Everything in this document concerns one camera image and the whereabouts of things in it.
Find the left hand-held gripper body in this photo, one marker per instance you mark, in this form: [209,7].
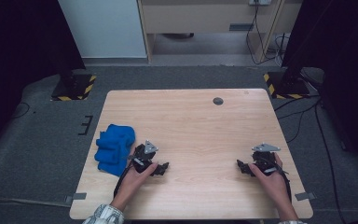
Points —
[144,155]

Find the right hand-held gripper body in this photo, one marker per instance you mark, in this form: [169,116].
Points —
[264,160]

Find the blue microfiber cloth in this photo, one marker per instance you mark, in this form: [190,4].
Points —
[115,146]

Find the person's right hand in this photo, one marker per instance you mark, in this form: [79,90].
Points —
[273,186]

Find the person's left hand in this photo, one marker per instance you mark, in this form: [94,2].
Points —
[132,183]

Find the grey tape piece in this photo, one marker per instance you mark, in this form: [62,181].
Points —
[304,196]
[79,196]

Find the person's right striped sleeve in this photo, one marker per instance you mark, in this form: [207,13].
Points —
[292,222]

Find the person's striped sleeve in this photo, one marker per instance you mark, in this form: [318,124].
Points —
[292,222]
[105,215]

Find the person's left striped sleeve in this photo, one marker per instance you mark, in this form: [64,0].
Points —
[105,215]

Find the black stand with striped base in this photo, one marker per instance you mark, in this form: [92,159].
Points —
[74,87]
[289,85]

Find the white cabinet panel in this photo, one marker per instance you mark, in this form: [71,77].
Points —
[102,28]

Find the black curtain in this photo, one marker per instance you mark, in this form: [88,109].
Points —
[18,46]
[348,46]

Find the white power strip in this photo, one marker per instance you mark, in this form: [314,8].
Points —
[260,2]

